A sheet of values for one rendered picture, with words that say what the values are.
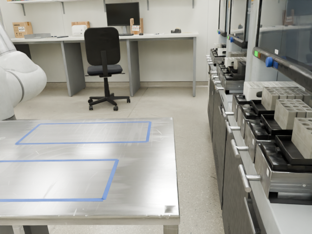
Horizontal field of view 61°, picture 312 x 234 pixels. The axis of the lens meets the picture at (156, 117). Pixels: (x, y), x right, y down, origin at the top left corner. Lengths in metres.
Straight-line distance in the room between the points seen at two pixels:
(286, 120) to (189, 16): 3.88
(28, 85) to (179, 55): 3.52
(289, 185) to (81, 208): 0.41
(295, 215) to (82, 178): 0.43
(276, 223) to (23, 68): 1.13
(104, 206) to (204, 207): 1.35
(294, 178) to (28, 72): 1.11
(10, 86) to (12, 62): 0.14
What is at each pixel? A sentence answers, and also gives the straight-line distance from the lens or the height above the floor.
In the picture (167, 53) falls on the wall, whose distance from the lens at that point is 4.58.
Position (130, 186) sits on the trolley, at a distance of 0.51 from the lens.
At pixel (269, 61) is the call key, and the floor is 0.98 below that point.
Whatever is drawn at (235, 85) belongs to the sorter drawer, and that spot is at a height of 0.78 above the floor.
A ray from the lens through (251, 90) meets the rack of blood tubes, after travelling 1.03.
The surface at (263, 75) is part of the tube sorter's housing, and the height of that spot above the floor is 0.88.
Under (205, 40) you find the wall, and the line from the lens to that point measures 4.55.
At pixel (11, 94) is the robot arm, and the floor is 0.85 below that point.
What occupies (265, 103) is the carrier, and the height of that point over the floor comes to 0.84.
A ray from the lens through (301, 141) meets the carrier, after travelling 0.67.
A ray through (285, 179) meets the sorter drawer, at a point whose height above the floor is 0.79.
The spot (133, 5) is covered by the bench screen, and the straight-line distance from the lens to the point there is 4.37.
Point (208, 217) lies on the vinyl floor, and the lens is 1.71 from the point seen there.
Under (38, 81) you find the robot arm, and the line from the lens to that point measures 1.36.
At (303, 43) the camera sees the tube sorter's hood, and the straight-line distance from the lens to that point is 0.69.
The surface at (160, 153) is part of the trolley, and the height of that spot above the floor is 0.82.
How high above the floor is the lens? 1.11
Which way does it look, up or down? 20 degrees down
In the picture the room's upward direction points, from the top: 2 degrees counter-clockwise
